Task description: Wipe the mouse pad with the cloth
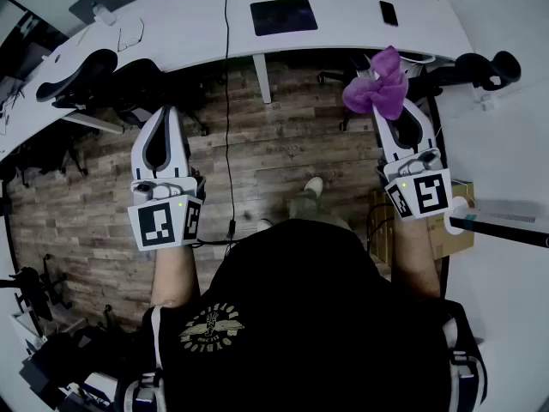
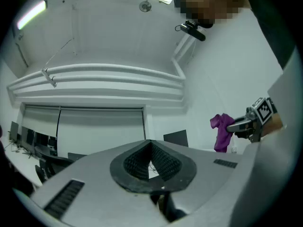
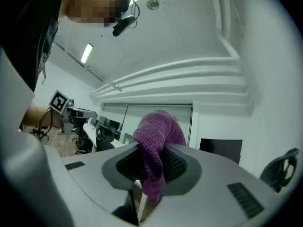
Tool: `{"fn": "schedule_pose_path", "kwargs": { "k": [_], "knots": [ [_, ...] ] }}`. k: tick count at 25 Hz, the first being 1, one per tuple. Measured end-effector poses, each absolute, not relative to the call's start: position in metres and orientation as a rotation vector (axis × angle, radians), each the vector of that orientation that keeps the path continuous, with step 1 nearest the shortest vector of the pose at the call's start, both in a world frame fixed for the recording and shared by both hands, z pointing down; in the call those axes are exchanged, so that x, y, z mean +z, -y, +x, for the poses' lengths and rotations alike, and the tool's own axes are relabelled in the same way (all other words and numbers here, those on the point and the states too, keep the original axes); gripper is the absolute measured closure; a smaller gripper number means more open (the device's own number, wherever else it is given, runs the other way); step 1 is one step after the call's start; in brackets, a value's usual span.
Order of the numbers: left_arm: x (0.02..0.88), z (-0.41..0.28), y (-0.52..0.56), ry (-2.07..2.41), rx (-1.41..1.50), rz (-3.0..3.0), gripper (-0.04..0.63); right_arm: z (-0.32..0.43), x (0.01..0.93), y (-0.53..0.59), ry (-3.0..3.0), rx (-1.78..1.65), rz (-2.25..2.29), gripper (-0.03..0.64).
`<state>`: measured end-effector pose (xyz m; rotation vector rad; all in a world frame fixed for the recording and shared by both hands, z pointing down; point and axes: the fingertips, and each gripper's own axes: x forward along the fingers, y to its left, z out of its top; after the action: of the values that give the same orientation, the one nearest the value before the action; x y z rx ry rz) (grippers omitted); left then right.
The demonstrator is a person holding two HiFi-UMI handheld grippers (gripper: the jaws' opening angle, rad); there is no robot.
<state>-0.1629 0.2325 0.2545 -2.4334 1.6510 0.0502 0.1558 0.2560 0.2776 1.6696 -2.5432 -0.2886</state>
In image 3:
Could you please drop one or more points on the black ceiling conduit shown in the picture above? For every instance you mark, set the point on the black ceiling conduit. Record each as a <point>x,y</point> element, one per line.
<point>71,55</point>

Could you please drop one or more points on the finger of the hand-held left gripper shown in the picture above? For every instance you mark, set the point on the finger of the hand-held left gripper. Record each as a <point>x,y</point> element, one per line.
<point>87,113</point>

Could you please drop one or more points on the white ceiling pipe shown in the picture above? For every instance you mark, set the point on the white ceiling pipe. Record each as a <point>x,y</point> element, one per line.
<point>177,63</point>

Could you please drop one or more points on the black office chair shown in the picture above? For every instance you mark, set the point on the black office chair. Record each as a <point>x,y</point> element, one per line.
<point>81,138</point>
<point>105,136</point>
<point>277,171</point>

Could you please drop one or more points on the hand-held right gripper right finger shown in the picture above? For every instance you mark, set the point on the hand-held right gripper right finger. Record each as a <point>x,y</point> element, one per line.
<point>213,197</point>

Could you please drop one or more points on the purple cloth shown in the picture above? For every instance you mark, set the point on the purple cloth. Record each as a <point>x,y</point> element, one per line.
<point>156,131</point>

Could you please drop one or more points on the person's left forearm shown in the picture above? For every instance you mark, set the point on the person's left forearm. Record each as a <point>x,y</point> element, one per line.
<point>38,117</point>

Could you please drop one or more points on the person's black t-shirt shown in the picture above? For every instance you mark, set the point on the person's black t-shirt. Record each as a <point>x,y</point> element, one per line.
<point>35,44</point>

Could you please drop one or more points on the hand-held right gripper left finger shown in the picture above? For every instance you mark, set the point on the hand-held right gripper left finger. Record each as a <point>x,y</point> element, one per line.
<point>90,185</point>

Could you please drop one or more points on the round ceiling smoke detector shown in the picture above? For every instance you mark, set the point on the round ceiling smoke detector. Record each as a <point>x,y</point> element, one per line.
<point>152,4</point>

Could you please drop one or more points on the black computer monitor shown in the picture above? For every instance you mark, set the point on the black computer monitor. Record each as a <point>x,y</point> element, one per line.
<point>110,123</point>

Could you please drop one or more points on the black head camera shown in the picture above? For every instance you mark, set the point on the black head camera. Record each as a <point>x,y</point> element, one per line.
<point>122,25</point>

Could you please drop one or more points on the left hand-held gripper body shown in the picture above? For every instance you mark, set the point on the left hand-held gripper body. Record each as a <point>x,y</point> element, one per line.
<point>58,102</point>

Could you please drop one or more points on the person's head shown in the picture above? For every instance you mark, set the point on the person's head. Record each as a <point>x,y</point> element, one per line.
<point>90,6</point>

